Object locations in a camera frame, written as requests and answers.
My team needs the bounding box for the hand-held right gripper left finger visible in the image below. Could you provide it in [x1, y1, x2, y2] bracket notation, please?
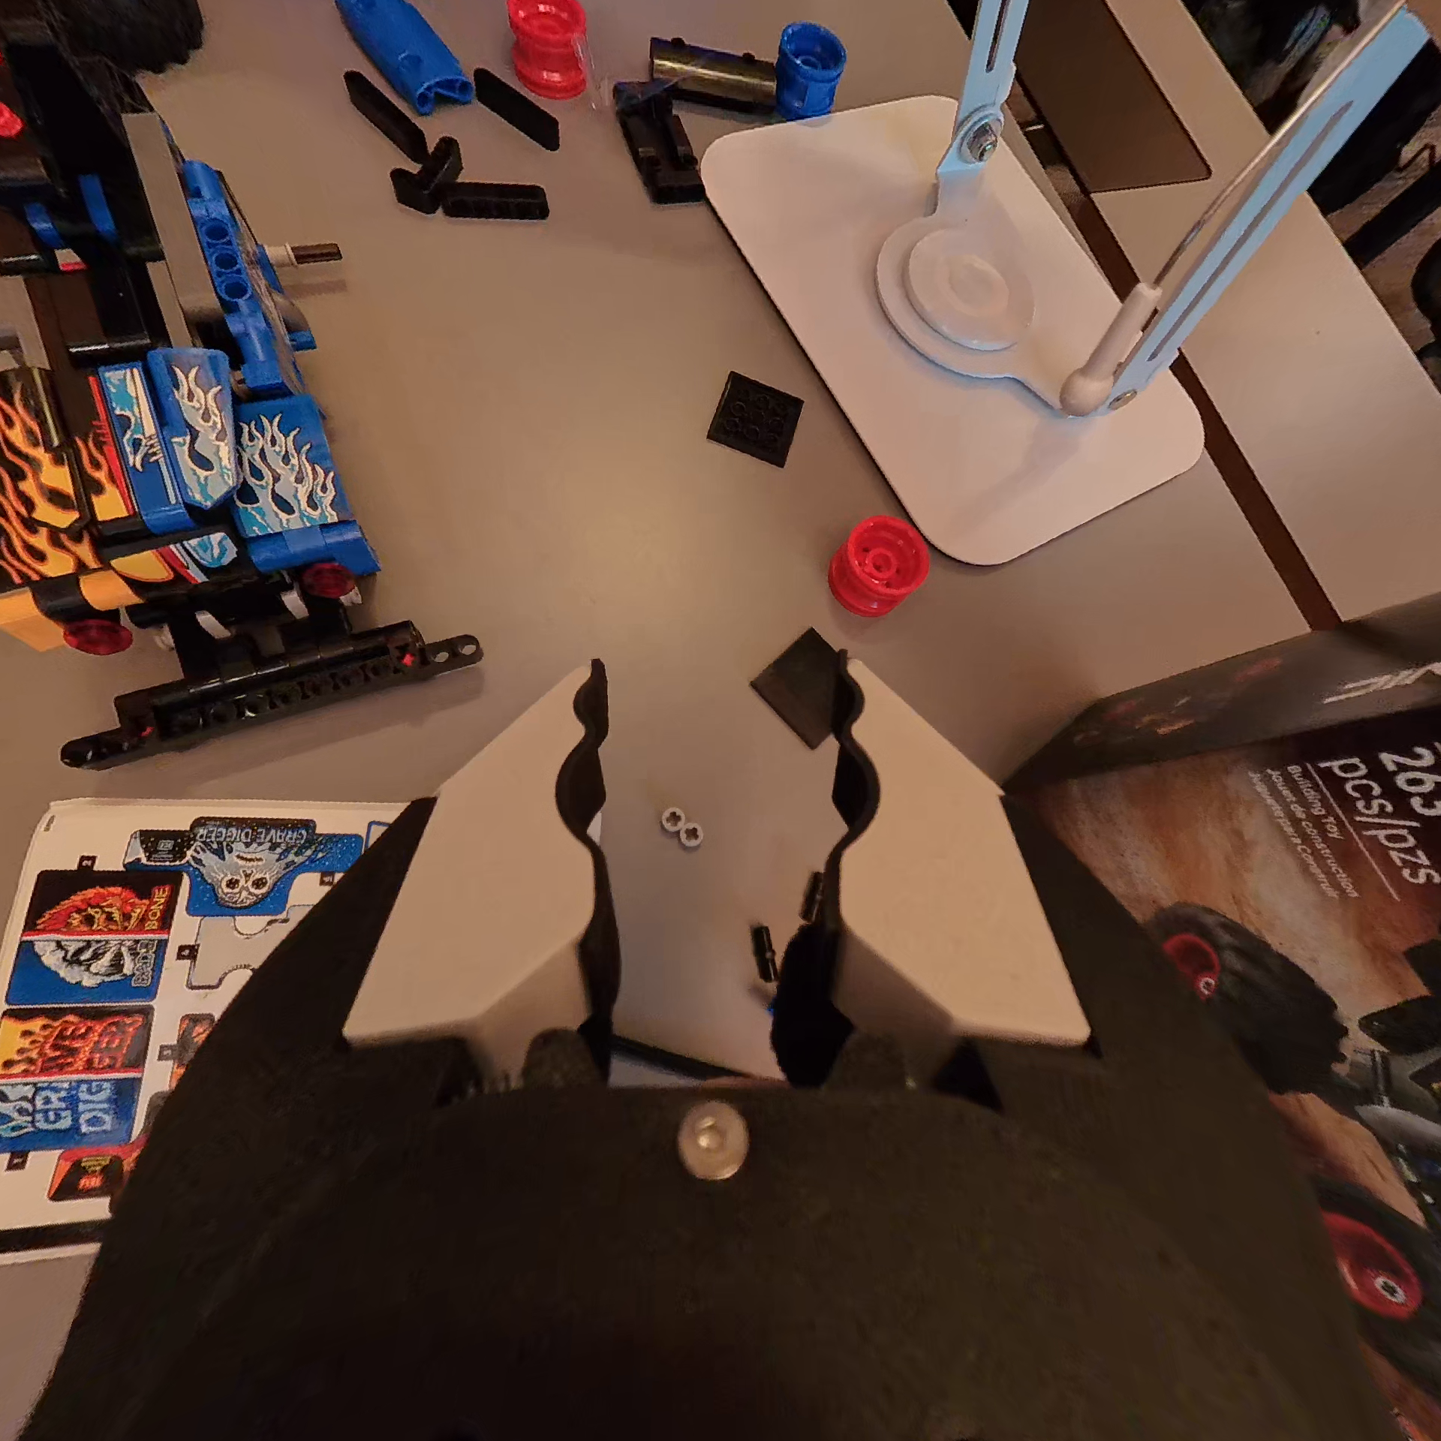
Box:
[342, 659, 619, 1054]

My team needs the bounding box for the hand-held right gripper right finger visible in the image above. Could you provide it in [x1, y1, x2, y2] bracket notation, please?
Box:
[826, 650, 1090, 1047]

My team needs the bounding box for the toy brick truck model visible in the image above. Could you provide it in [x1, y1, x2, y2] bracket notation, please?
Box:
[0, 45, 485, 772]

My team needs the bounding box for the blue skull sticker panel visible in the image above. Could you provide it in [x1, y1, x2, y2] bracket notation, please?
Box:
[179, 158, 317, 390]

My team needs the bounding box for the thin black rod piece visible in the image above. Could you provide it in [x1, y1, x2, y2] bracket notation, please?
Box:
[612, 1033, 778, 1084]

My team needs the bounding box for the small black tile piece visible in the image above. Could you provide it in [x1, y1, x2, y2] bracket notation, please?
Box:
[749, 626, 847, 750]

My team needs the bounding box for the black toy set box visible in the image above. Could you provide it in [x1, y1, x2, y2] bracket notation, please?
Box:
[1001, 597, 1441, 1441]

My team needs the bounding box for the red wheel rim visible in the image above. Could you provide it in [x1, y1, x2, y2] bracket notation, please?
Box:
[505, 0, 589, 102]
[826, 515, 931, 620]

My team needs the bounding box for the colourful sticker sheet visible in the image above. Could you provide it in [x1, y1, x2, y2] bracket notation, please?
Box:
[0, 798, 411, 1256]

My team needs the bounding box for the black square plate piece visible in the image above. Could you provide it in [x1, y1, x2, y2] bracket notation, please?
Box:
[706, 373, 806, 469]

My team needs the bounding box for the white book stand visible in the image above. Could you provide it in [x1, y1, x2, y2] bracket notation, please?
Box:
[699, 0, 1430, 566]

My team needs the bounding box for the black angled beam piece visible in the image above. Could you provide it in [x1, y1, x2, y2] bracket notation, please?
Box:
[389, 136, 464, 216]

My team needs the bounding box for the black studded plate piece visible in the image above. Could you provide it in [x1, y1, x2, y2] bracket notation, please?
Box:
[612, 81, 706, 206]

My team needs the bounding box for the long thin black beam piece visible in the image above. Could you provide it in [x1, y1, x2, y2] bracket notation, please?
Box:
[342, 71, 428, 165]

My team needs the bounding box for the blue curved panel piece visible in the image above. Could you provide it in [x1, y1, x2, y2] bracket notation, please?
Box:
[334, 0, 475, 117]

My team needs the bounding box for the black cylinder brick piece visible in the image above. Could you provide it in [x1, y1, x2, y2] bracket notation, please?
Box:
[648, 36, 780, 112]

